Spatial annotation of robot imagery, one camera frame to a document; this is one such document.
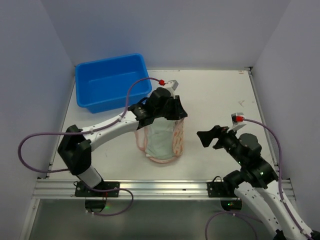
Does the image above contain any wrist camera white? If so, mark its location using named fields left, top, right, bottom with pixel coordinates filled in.
left=164, top=80, right=179, bottom=97
left=227, top=112, right=246, bottom=133

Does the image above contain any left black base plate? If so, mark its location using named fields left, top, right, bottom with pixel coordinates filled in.
left=74, top=181, right=120, bottom=198

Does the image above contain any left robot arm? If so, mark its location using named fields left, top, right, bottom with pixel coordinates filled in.
left=57, top=87, right=188, bottom=189

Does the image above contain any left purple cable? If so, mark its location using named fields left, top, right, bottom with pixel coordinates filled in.
left=17, top=77, right=166, bottom=216

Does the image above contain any blue plastic bin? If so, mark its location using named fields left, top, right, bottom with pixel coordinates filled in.
left=75, top=53, right=152, bottom=114

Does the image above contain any floral mesh laundry bag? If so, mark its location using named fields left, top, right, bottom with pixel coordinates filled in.
left=134, top=119, right=184, bottom=164

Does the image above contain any aluminium mounting rail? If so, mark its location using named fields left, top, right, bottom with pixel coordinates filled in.
left=32, top=178, right=296, bottom=201

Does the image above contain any purple cable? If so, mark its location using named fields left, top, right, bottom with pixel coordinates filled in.
left=204, top=117, right=313, bottom=240
left=17, top=77, right=166, bottom=216

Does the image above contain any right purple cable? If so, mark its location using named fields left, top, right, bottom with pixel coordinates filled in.
left=204, top=117, right=313, bottom=240

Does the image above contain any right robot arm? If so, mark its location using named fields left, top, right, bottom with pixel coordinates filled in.
left=196, top=125, right=320, bottom=240

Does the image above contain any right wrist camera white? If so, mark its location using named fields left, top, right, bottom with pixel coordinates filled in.
left=227, top=112, right=246, bottom=133

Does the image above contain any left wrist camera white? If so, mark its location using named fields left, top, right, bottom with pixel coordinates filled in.
left=164, top=80, right=179, bottom=97

